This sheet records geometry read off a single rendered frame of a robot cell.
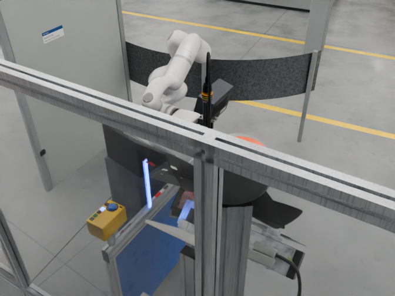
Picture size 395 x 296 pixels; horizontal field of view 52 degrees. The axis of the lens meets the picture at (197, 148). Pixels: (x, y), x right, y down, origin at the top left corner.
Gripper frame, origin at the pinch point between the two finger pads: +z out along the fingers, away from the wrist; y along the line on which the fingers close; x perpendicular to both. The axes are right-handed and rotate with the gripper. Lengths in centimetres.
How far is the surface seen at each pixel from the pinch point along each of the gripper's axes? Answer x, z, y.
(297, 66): -66, -28, -208
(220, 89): -27, -33, -73
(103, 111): 54, 21, 74
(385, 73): -151, 27, -419
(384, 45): -151, 6, -512
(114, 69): -76, -179, -138
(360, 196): 54, 67, 74
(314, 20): -101, -79, -427
